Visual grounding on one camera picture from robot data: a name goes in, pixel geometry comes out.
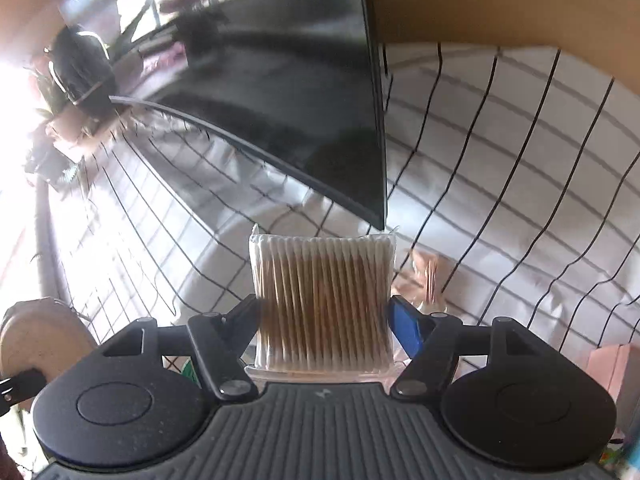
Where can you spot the clear plastic packet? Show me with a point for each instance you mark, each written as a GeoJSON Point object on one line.
{"type": "Point", "coordinates": [425, 275]}

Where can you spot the checked tablecloth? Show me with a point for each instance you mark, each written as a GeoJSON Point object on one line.
{"type": "Point", "coordinates": [500, 185]}

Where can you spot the green packet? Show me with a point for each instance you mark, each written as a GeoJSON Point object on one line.
{"type": "Point", "coordinates": [187, 372]}

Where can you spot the colourful printed tissue pack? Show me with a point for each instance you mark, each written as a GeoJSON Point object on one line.
{"type": "Point", "coordinates": [622, 457]}

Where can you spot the cotton swab pack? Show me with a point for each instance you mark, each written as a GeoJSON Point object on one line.
{"type": "Point", "coordinates": [320, 300]}

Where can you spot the grey pole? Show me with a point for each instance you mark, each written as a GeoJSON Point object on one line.
{"type": "Point", "coordinates": [42, 240]}

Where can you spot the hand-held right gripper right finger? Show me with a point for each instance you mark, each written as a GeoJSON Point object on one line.
{"type": "Point", "coordinates": [405, 326]}

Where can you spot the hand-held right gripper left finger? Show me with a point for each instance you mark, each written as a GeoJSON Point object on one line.
{"type": "Point", "coordinates": [248, 312]}

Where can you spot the pink storage box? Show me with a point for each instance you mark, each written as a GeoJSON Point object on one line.
{"type": "Point", "coordinates": [612, 372]}

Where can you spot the black monitor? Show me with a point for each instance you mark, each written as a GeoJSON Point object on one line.
{"type": "Point", "coordinates": [275, 85]}

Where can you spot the round beige disc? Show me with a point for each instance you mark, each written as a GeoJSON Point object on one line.
{"type": "Point", "coordinates": [40, 335]}

